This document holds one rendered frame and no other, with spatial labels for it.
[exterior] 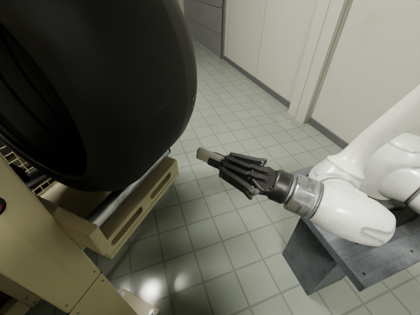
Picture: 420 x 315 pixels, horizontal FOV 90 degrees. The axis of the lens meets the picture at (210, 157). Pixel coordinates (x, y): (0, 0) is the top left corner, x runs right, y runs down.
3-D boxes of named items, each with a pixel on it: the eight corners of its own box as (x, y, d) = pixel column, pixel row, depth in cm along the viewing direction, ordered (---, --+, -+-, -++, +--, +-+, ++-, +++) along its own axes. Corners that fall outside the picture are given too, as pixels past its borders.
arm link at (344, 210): (305, 232, 45) (300, 203, 57) (384, 267, 41) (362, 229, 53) (329, 189, 41) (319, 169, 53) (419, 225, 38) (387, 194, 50)
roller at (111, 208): (90, 228, 50) (76, 220, 51) (95, 237, 53) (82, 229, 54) (170, 145, 74) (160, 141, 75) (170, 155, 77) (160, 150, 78)
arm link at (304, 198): (322, 204, 41) (292, 191, 43) (302, 226, 48) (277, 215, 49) (324, 174, 48) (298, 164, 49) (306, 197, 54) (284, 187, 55)
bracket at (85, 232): (103, 256, 52) (88, 236, 45) (5, 201, 64) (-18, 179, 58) (113, 244, 54) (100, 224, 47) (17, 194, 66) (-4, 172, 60)
